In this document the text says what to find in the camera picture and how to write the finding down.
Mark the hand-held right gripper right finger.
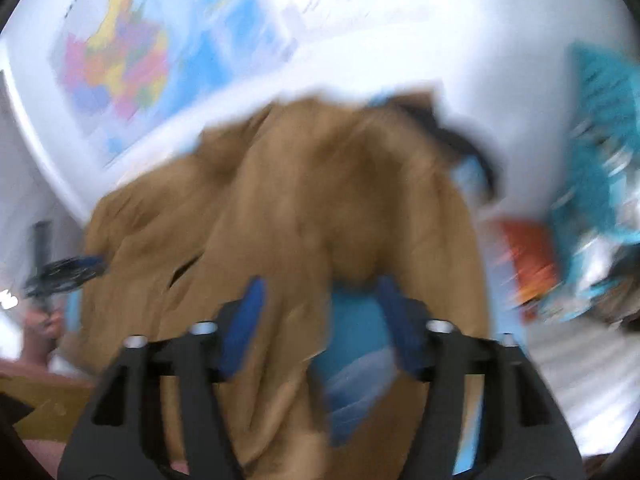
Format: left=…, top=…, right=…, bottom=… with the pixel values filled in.
left=375, top=275, right=586, bottom=480

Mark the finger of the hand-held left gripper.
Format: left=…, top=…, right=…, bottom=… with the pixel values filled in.
left=25, top=254, right=109, bottom=297

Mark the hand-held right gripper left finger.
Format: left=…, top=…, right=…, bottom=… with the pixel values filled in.
left=57, top=275, right=268, bottom=480

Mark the brown jacket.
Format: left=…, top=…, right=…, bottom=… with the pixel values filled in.
left=60, top=87, right=493, bottom=480

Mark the person's left forearm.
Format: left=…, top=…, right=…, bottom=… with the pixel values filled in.
left=0, top=357, right=97, bottom=387

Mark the person's left hand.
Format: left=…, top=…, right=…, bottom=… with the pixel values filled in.
left=21, top=305, right=67, bottom=367

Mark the blue mat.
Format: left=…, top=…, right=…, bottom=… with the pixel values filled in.
left=310, top=94, right=493, bottom=476

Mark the grey cabinet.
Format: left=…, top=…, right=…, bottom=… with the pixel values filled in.
left=0, top=72, right=87, bottom=266

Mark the orange cloth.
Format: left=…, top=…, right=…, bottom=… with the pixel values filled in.
left=492, top=217, right=562, bottom=313

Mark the black cloth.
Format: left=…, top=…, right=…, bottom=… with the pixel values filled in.
left=400, top=94, right=503, bottom=202

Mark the colourful wall map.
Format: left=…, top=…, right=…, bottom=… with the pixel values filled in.
left=47, top=0, right=301, bottom=171

